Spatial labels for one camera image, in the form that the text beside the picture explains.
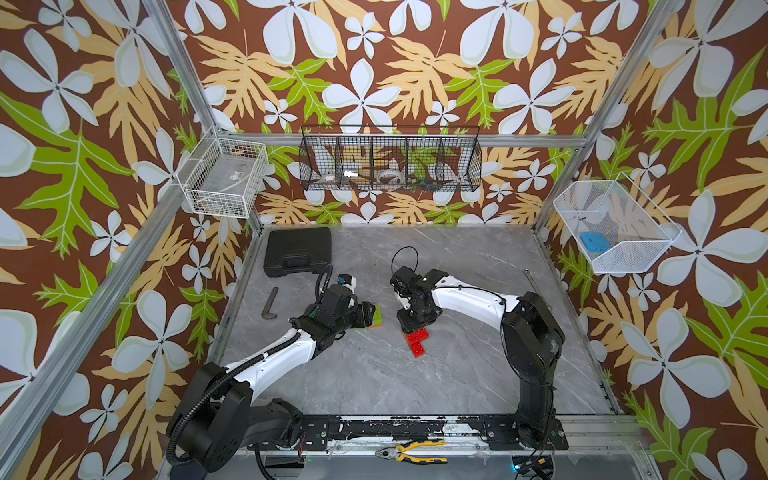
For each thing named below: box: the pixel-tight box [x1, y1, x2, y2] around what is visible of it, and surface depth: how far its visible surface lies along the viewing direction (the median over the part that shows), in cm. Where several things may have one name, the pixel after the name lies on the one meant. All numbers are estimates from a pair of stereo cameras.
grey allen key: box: [261, 287, 279, 319], surface depth 98 cm
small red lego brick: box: [412, 328, 430, 342], surface depth 90 cm
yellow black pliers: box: [375, 438, 448, 465], surface depth 72 cm
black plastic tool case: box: [263, 227, 332, 278], surface depth 106 cm
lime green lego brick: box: [373, 304, 383, 325], surface depth 93 cm
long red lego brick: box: [406, 328, 429, 358], surface depth 90 cm
